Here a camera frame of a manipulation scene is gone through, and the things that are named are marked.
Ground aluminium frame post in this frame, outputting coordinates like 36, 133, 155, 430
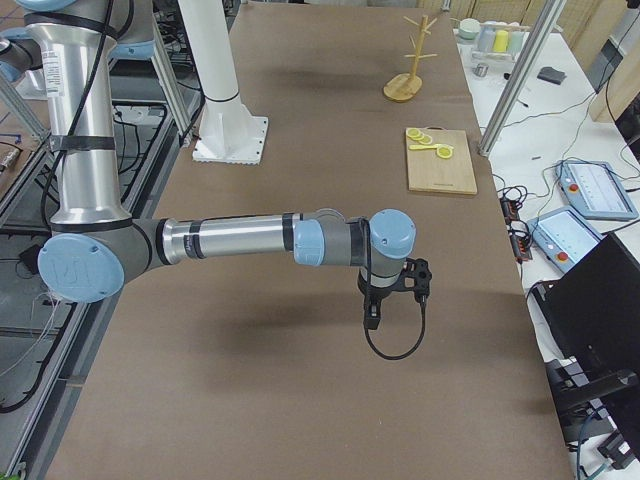
478, 0, 566, 157

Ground upper teach pendant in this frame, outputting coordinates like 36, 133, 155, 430
556, 160, 639, 221

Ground bamboo cutting board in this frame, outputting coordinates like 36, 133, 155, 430
405, 127, 477, 195

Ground lower teach pendant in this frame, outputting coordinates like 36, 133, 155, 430
527, 206, 603, 273

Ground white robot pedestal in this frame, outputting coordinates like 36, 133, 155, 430
179, 0, 268, 165

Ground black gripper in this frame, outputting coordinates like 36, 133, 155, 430
357, 258, 431, 330

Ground wooden cup rack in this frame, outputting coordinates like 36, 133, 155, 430
383, 15, 437, 103

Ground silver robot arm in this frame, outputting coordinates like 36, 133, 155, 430
22, 1, 431, 330

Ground teach pendant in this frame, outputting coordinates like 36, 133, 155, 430
527, 206, 603, 273
556, 160, 639, 221

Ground cup tray with cups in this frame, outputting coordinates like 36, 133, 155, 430
456, 18, 530, 62

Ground black monitor stand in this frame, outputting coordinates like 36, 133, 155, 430
533, 233, 639, 455

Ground yellow plastic knife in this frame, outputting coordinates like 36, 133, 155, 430
408, 144, 441, 151

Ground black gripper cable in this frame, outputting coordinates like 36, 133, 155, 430
362, 294, 427, 361

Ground lemon slice on knife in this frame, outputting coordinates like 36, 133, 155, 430
436, 144, 454, 159

